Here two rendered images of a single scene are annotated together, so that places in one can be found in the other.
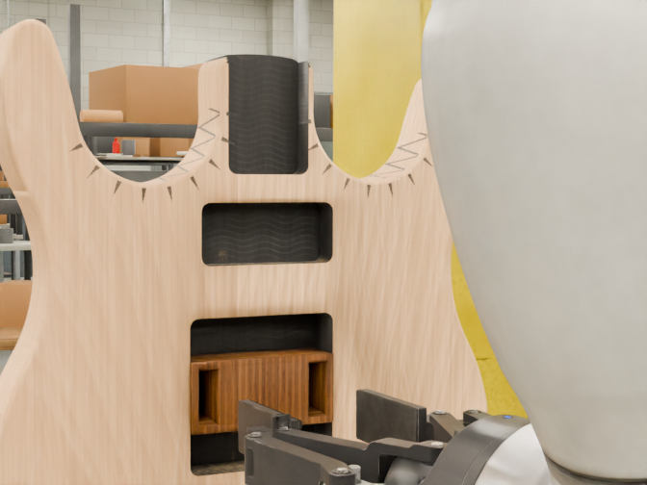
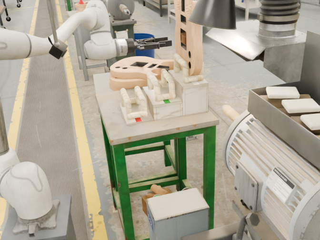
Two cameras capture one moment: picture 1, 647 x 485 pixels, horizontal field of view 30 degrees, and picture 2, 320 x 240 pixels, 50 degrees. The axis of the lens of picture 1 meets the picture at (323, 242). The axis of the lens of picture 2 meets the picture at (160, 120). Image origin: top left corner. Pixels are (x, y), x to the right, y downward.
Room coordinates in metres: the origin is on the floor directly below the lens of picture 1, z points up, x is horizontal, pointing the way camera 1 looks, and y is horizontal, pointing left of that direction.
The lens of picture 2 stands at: (1.05, -1.76, 1.78)
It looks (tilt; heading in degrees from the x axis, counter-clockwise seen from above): 27 degrees down; 103
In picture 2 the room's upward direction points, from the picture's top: 3 degrees counter-clockwise
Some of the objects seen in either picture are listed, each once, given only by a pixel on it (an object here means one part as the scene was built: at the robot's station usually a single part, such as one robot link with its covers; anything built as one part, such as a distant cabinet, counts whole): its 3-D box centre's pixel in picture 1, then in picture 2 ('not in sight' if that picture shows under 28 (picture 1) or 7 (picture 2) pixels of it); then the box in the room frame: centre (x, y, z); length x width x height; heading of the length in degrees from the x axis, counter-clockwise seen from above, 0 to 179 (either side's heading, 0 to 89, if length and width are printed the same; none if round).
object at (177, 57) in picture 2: not in sight; (180, 60); (0.76, 0.03, 1.20); 0.20 x 0.03 x 0.03; 116
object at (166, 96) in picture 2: not in sight; (165, 96); (0.69, -0.11, 1.04); 0.11 x 0.03 x 0.03; 27
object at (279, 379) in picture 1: (255, 389); (185, 38); (0.79, 0.04, 1.31); 0.10 x 0.03 x 0.05; 116
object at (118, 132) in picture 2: not in sight; (155, 159); (0.58, 0.00, 0.55); 0.62 x 0.58 x 0.76; 118
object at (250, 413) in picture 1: (269, 436); (161, 40); (0.66, 0.03, 1.31); 0.07 x 0.01 x 0.03; 27
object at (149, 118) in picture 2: not in sight; (135, 111); (0.51, -0.09, 0.94); 0.27 x 0.15 x 0.01; 117
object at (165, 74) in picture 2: not in sight; (167, 76); (0.69, -0.01, 1.12); 0.20 x 0.03 x 0.03; 116
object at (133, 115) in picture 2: not in sight; (137, 115); (0.55, -0.18, 0.96); 0.11 x 0.03 x 0.03; 27
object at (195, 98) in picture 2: not in sight; (187, 90); (0.79, 0.04, 1.02); 0.27 x 0.15 x 0.17; 117
